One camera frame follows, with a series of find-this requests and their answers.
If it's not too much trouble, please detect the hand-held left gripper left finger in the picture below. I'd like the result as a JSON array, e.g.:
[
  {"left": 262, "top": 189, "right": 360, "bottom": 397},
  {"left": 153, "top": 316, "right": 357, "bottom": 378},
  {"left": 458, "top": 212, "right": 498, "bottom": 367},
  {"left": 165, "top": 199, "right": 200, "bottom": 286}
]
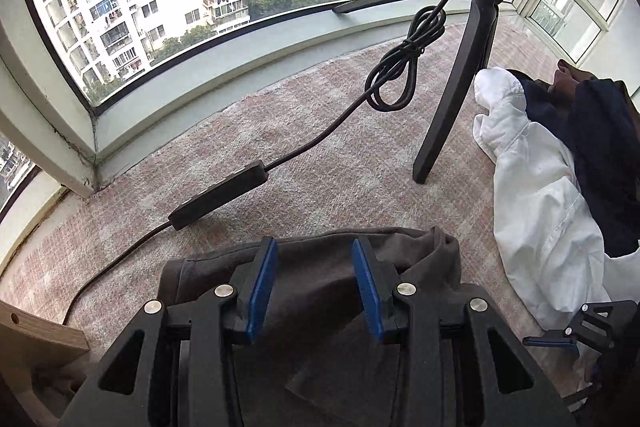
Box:
[{"left": 57, "top": 236, "right": 279, "bottom": 427}]

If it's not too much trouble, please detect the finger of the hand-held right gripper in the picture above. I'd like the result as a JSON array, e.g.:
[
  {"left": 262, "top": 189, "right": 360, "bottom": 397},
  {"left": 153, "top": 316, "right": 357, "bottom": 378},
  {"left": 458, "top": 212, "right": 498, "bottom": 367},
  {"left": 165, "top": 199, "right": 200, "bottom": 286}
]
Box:
[{"left": 522, "top": 299, "right": 637, "bottom": 358}]

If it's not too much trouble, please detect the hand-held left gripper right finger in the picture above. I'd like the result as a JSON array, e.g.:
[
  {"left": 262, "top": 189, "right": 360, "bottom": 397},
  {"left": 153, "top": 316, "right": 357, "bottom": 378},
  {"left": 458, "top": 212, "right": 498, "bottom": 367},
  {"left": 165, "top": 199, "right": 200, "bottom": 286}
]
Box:
[{"left": 351, "top": 236, "right": 577, "bottom": 427}]

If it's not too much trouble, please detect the dark grey daisy print t-shirt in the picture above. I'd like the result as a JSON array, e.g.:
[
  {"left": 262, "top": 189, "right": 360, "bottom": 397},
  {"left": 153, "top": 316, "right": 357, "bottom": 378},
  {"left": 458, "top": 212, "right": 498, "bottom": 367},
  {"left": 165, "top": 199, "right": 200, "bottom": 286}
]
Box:
[{"left": 157, "top": 226, "right": 463, "bottom": 427}]

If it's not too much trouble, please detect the white button shirt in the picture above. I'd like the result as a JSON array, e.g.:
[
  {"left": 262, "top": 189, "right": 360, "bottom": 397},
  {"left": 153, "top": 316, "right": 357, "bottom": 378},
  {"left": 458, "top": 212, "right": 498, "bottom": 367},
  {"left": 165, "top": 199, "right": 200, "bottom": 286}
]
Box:
[{"left": 472, "top": 67, "right": 628, "bottom": 330}]

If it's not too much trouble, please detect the pink plaid blanket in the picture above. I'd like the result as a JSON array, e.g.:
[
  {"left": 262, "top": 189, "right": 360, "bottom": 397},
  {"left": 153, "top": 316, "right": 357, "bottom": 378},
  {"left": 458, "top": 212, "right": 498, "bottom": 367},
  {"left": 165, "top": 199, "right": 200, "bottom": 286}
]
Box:
[{"left": 0, "top": 14, "right": 601, "bottom": 408}]

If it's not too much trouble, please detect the navy blue cloth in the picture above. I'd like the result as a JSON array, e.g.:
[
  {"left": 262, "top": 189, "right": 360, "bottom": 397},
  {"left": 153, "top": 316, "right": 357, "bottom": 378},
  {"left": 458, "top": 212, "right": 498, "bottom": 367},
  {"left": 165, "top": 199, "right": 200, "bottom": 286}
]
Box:
[{"left": 517, "top": 72, "right": 640, "bottom": 258}]

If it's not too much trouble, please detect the black tripod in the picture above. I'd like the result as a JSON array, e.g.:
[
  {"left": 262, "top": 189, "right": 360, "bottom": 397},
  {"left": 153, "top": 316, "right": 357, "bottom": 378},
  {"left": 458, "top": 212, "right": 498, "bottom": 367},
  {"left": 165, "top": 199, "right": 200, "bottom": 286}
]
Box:
[{"left": 332, "top": 0, "right": 533, "bottom": 185}]

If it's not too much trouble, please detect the light wooden board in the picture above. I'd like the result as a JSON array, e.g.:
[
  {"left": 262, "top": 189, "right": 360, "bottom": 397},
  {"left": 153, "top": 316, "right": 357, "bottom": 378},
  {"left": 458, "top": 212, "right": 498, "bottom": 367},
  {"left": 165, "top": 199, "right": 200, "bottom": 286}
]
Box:
[{"left": 0, "top": 299, "right": 91, "bottom": 408}]

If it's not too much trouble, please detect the dark brown cloth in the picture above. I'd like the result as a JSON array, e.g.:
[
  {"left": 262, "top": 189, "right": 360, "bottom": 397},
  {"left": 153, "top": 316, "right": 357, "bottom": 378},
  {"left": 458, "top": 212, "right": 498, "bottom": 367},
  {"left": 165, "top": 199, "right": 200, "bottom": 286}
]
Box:
[{"left": 547, "top": 59, "right": 640, "bottom": 108}]

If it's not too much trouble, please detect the black inline cable switch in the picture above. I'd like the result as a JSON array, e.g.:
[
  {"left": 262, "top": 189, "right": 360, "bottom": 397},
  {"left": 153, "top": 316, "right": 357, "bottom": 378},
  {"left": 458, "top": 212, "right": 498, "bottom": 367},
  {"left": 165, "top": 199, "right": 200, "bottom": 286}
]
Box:
[{"left": 167, "top": 159, "right": 271, "bottom": 232}]

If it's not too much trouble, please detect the black ring light cable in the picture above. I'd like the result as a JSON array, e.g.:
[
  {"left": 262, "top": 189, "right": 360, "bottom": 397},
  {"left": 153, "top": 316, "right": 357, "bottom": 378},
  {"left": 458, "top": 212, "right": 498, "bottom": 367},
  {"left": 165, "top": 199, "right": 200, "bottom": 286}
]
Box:
[{"left": 62, "top": 0, "right": 506, "bottom": 325}]

